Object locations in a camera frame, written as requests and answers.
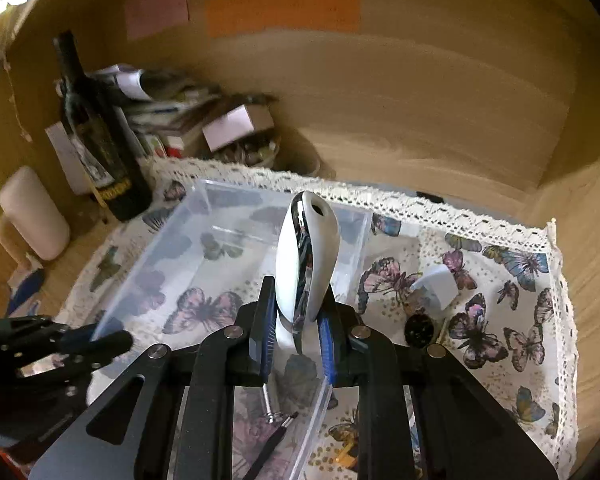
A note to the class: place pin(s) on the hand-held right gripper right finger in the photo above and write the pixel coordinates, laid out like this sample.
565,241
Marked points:
326,357

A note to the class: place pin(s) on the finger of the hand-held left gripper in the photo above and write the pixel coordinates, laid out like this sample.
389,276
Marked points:
112,346
80,337

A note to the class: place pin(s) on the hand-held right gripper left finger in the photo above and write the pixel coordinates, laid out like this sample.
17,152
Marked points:
264,345

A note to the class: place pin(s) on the white and chrome curved tool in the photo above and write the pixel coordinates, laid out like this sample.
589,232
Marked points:
310,255

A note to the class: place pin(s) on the clear plastic storage box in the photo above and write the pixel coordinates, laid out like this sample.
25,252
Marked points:
180,260

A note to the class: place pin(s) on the blue plastic object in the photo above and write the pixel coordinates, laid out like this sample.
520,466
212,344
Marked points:
26,287

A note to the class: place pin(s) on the round black disc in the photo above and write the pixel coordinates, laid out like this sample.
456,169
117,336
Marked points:
420,332

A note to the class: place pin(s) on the thin black brush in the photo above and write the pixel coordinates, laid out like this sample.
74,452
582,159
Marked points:
270,447

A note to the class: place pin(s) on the cream ceramic mug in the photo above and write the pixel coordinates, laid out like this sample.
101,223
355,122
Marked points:
30,215

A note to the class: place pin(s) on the butterfly print lace tablecloth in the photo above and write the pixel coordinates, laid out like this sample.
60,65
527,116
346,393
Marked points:
500,310

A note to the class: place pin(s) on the glass jar of small things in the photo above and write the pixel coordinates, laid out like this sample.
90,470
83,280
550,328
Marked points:
260,152

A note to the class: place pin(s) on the dark wine bottle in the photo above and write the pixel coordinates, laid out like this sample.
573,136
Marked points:
97,145

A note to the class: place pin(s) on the small cardboard box white label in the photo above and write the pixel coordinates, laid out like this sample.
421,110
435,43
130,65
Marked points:
237,122

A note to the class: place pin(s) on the stack of books and papers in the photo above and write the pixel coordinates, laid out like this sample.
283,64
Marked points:
165,110

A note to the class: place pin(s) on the orange paper note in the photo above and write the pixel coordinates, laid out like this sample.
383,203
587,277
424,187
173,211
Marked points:
280,10

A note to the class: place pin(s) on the pink paper note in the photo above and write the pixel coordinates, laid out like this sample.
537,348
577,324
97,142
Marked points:
156,6

